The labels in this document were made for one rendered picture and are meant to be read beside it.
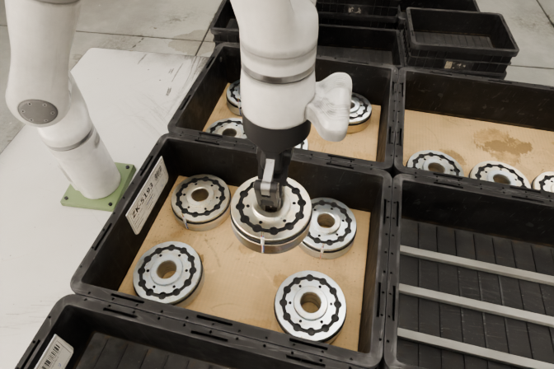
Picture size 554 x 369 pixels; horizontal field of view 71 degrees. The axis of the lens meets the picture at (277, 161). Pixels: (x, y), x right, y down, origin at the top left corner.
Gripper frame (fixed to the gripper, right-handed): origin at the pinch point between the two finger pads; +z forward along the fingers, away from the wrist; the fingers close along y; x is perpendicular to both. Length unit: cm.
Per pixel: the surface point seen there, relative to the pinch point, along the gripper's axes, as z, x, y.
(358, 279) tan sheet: 17.0, 13.7, 2.0
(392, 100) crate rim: 6.4, 17.1, -30.6
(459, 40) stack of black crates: 48, 57, -134
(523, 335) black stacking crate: 17.0, 37.4, 6.1
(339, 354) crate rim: 7.3, 10.6, 16.5
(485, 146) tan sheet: 16, 38, -32
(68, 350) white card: 13.6, -23.0, 20.7
